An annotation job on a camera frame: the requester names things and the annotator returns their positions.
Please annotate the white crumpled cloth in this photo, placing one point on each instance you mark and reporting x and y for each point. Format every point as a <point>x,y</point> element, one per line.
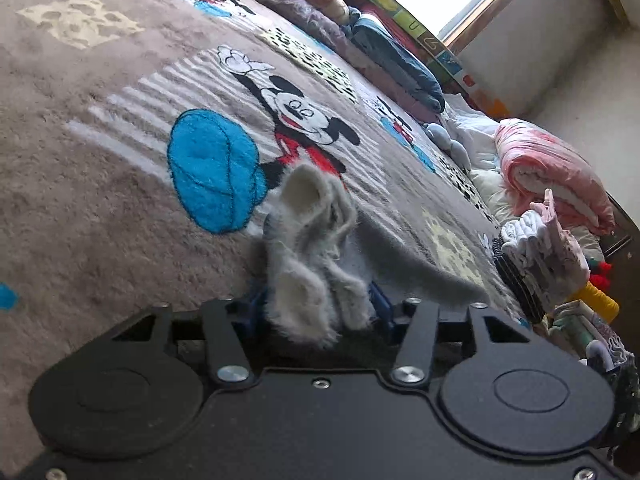
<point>480,135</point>

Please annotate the rolled pink quilt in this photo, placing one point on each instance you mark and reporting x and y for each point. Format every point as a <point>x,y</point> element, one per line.
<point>545,170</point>

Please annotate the colourful puzzle mat headboard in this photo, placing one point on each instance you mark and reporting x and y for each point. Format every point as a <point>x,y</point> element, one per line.
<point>425,35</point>

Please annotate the dark wooden cabinet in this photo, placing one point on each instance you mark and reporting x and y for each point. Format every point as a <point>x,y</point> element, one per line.
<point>620,230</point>

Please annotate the red fuzzy object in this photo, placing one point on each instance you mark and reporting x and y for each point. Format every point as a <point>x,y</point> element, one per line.
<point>600,265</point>

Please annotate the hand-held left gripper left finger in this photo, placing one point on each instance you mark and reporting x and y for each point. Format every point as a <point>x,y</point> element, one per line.
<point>255,307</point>

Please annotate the stack of folded clothes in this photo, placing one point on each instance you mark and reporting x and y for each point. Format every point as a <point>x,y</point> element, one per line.
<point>540,255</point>

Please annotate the blue folded cloth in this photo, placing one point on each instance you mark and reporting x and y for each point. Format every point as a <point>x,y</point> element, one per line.
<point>400,65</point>

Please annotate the yellow fuzzy object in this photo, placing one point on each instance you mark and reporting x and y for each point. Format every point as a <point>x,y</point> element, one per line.
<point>597,300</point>

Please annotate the printed cloth heap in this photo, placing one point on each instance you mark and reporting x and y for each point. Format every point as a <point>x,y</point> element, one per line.
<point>595,335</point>

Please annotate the grey fleece garment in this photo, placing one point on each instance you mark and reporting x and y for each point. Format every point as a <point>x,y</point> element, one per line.
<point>310,240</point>

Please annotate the light blue plush toy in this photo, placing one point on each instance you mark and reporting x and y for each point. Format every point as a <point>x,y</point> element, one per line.
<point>447,140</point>

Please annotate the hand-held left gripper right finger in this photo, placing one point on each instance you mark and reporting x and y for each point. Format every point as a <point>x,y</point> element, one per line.
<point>382,305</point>

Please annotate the cartoon printed brown blanket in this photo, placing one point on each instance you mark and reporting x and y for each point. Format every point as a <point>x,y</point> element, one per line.
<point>100,160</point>

